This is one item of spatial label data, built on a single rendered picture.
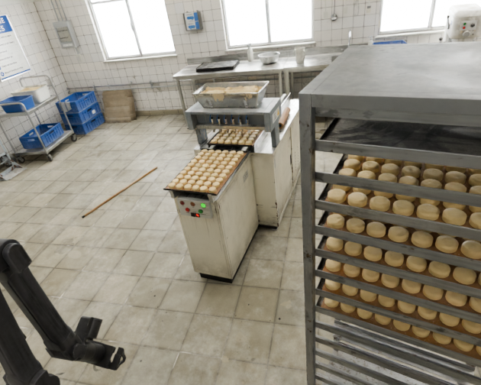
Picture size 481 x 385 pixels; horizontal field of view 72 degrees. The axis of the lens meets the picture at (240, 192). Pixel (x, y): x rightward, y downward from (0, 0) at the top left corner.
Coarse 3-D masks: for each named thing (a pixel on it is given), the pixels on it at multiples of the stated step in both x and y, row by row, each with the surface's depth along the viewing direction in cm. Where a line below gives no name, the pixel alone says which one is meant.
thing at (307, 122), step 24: (312, 120) 77; (312, 144) 80; (312, 168) 83; (312, 192) 87; (312, 216) 91; (312, 240) 96; (312, 264) 101; (312, 288) 107; (312, 312) 114; (312, 336) 121; (312, 360) 130; (312, 384) 140
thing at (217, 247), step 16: (240, 176) 256; (224, 192) 230; (240, 192) 259; (176, 208) 236; (224, 208) 232; (240, 208) 262; (256, 208) 299; (192, 224) 240; (208, 224) 234; (224, 224) 235; (240, 224) 266; (256, 224) 304; (192, 240) 250; (208, 240) 243; (224, 240) 238; (240, 240) 269; (192, 256) 261; (208, 256) 254; (224, 256) 247; (240, 256) 273; (208, 272) 265; (224, 272) 258
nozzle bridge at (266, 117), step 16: (192, 112) 269; (208, 112) 264; (224, 112) 259; (240, 112) 254; (256, 112) 250; (272, 112) 252; (192, 128) 278; (208, 128) 277; (224, 128) 271; (240, 128) 266; (256, 128) 261; (272, 128) 256; (272, 144) 272
